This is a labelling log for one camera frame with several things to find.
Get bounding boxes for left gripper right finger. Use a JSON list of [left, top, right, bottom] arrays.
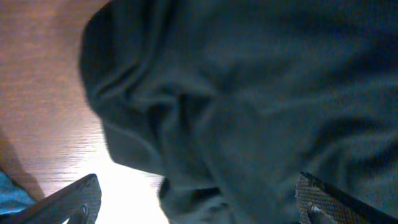
[[295, 172, 397, 224]]

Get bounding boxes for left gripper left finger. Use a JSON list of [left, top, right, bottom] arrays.
[[1, 174, 101, 224]]

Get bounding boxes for black t-shirt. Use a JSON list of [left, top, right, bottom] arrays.
[[80, 0, 397, 223]]

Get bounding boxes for folded blue jeans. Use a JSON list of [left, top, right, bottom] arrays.
[[0, 170, 36, 216]]

